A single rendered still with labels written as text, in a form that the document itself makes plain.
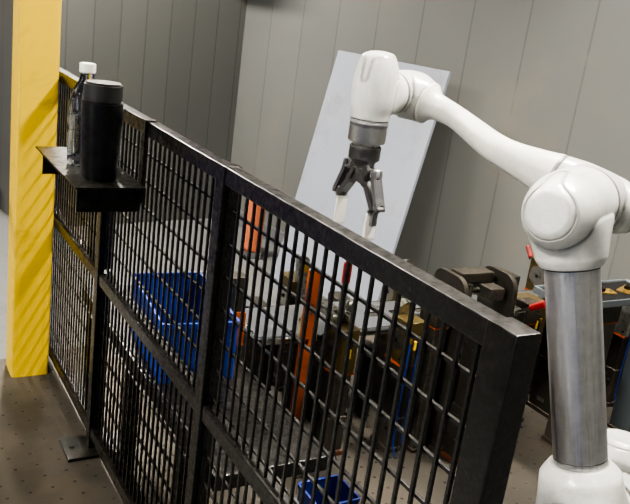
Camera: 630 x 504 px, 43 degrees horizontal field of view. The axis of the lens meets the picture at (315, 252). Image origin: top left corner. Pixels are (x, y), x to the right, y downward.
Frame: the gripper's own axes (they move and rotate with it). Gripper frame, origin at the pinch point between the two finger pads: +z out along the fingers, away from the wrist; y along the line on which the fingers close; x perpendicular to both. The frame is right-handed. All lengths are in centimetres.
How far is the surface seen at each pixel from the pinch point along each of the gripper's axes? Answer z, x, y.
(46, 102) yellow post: -17, 61, 57
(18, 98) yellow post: -18, 68, 57
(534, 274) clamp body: 29, -102, 34
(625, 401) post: 50, -92, -20
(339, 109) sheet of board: 10, -166, 281
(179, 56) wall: -1, -116, 442
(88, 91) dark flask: -29, 67, -10
